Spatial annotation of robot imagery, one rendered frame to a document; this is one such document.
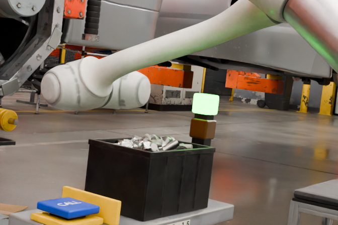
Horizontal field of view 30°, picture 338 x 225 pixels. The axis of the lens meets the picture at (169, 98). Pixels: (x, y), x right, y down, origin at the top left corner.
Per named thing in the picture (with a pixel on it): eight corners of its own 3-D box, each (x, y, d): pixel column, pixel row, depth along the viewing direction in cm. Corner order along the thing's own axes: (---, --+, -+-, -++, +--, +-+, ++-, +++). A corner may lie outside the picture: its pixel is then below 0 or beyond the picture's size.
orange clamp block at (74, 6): (45, 14, 185) (66, 18, 193) (64, 16, 181) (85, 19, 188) (47, -9, 185) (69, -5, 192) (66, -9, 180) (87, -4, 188)
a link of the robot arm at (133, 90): (113, 64, 169) (79, 63, 158) (160, 70, 160) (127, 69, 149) (110, 104, 170) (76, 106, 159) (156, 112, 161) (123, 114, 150)
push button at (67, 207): (67, 209, 103) (68, 196, 103) (99, 219, 99) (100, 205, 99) (34, 215, 97) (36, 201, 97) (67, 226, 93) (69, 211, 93)
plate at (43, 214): (66, 212, 103) (67, 206, 103) (103, 224, 99) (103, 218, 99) (29, 219, 97) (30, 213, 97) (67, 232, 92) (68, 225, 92)
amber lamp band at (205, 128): (198, 136, 130) (200, 117, 130) (215, 139, 128) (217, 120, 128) (187, 136, 127) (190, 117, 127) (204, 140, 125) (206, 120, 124)
